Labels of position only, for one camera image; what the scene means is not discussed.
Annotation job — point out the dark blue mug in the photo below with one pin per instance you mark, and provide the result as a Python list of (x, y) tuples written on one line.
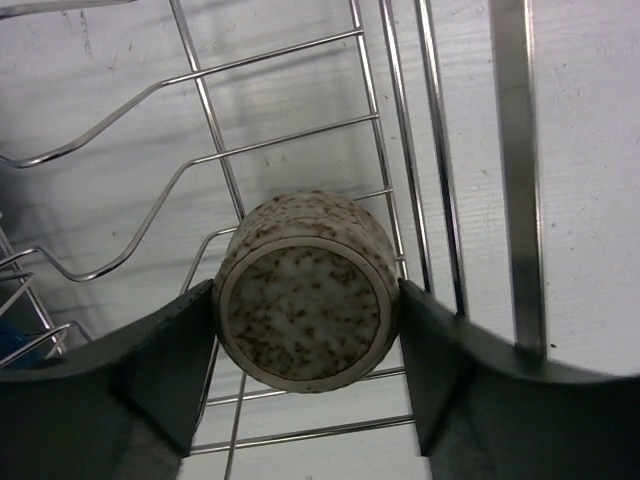
[(13, 338)]

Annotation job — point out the speckled ceramic cup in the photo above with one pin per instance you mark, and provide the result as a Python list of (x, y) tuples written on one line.
[(307, 293)]

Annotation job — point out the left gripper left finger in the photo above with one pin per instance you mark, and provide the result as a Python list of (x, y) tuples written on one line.
[(124, 406)]

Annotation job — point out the metal wire dish rack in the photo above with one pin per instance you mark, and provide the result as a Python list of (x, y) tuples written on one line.
[(138, 134)]

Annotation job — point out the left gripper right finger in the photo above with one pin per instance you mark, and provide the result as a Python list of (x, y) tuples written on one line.
[(485, 409)]

